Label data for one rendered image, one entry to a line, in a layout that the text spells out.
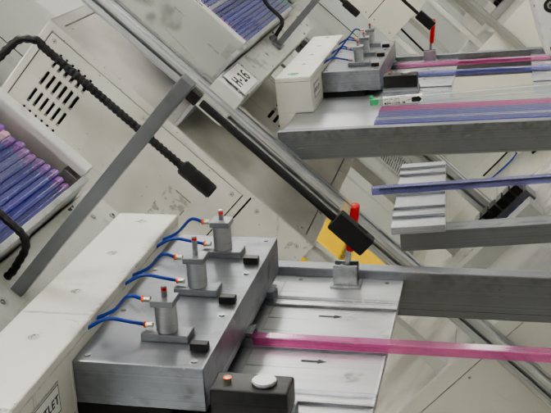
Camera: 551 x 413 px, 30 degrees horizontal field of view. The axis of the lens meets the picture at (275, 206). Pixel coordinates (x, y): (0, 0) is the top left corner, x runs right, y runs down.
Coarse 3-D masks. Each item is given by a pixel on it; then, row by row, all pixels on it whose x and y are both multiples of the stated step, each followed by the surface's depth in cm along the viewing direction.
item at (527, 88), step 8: (480, 88) 155; (488, 88) 155; (496, 88) 154; (504, 88) 154; (512, 88) 154; (520, 88) 153; (528, 88) 153; (536, 88) 153; (544, 88) 153; (424, 96) 156; (432, 96) 156; (440, 96) 156; (448, 96) 155; (456, 96) 155; (464, 96) 155; (472, 96) 155; (480, 96) 155; (488, 96) 154; (376, 104) 158
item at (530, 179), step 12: (456, 180) 149; (468, 180) 148; (480, 180) 147; (492, 180) 147; (504, 180) 147; (516, 180) 146; (528, 180) 146; (540, 180) 146; (372, 192) 150; (384, 192) 150; (396, 192) 150; (408, 192) 149
